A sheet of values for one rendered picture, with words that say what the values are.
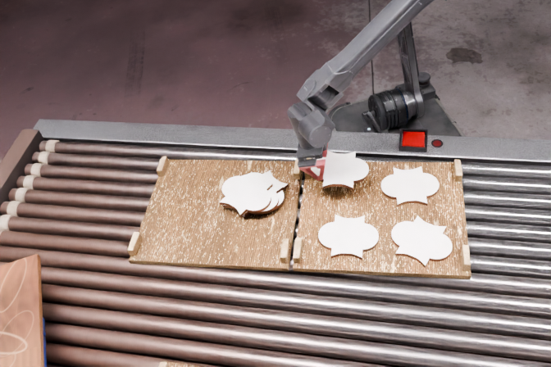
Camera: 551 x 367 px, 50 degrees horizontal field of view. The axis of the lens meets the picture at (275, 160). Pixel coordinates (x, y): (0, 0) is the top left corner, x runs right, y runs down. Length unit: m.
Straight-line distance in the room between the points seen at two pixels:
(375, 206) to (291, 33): 2.36
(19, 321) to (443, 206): 1.03
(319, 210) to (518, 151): 0.57
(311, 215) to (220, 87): 2.02
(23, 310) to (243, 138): 0.77
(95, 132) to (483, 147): 1.17
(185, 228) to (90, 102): 2.17
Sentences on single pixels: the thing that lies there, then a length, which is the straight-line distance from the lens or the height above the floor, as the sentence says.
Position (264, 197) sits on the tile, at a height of 0.98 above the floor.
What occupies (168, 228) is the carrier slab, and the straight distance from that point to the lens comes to 1.59.
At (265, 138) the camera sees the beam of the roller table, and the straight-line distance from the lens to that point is 1.77.
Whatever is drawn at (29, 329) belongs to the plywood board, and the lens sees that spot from 1.43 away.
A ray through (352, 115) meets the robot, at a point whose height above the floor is 0.24.
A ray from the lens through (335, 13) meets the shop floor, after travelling 3.91.
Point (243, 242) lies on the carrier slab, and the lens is 1.51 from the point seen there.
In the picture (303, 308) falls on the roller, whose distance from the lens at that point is 1.42.
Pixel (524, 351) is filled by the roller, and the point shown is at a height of 0.91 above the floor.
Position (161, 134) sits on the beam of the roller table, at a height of 0.92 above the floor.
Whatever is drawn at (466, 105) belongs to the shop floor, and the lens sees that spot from 3.22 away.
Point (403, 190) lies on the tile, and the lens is 1.56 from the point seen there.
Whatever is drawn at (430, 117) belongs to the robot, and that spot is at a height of 0.24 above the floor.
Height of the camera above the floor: 2.14
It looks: 46 degrees down
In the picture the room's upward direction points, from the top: 11 degrees counter-clockwise
